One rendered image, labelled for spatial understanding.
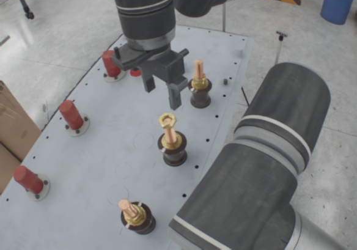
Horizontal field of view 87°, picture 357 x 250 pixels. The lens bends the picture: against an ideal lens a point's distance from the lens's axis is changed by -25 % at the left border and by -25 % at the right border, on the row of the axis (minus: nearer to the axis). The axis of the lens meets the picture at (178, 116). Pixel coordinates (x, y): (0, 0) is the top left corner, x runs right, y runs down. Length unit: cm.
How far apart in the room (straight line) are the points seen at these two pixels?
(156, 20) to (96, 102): 75
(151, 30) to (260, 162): 28
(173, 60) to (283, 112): 24
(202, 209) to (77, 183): 66
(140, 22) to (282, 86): 26
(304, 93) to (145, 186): 61
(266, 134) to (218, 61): 87
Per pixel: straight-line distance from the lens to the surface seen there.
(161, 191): 81
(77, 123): 102
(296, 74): 43
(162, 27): 44
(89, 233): 85
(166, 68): 48
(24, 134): 237
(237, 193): 32
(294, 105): 39
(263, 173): 33
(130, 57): 46
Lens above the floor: 212
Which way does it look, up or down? 51 degrees down
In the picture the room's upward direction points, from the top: 8 degrees counter-clockwise
